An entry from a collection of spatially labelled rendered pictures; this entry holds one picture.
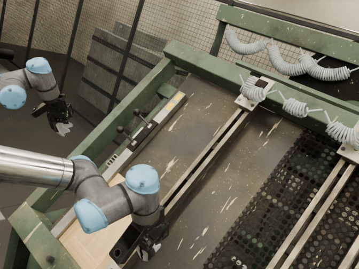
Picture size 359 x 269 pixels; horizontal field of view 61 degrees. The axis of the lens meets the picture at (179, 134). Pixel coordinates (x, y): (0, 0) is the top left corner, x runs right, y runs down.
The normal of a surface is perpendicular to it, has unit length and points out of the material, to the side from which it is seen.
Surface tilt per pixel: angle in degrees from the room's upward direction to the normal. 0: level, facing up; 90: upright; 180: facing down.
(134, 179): 27
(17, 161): 45
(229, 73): 53
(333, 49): 90
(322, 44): 90
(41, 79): 100
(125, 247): 58
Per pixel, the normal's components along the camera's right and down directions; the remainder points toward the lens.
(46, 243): -0.28, -0.50
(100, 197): -0.02, -0.81
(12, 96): 0.43, 0.44
